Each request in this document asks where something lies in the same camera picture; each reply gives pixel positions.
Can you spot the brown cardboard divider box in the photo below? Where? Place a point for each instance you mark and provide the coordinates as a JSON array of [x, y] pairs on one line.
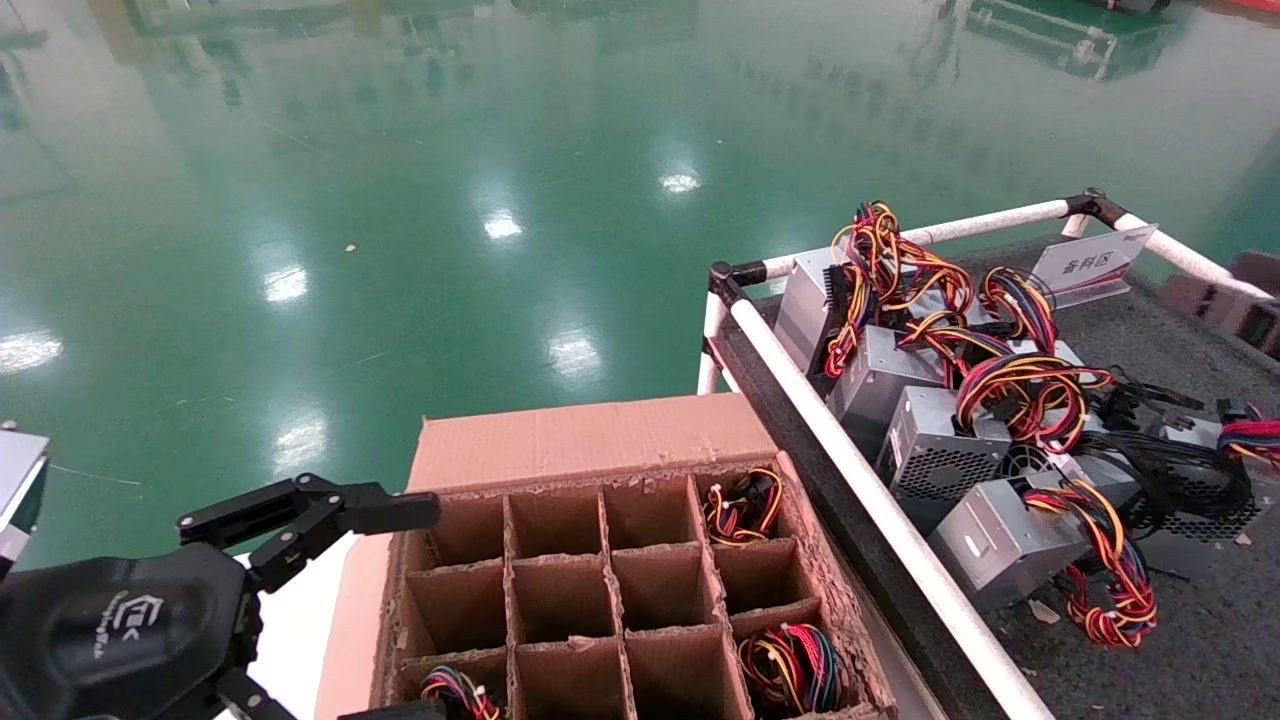
[[580, 440]]

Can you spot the white pipe table frame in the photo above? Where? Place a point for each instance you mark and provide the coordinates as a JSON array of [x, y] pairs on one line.
[[800, 385]]

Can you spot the clear acrylic label sign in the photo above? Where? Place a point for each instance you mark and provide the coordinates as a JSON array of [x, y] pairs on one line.
[[1090, 262]]

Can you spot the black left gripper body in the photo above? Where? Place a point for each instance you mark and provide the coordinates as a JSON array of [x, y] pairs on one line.
[[110, 640]]

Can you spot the black metal-edged flight case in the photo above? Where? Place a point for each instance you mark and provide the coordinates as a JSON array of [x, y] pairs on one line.
[[1080, 40]]

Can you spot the silver power supply mesh side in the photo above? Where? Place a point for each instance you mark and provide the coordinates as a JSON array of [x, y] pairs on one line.
[[940, 450]]

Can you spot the dark brown blocky object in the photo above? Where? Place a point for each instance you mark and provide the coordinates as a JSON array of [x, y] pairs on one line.
[[1235, 310]]

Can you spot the plain silver power supply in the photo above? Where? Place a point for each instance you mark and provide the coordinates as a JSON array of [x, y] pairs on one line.
[[880, 385]]

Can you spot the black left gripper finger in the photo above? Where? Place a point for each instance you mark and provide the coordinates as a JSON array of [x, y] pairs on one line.
[[318, 510], [250, 700]]

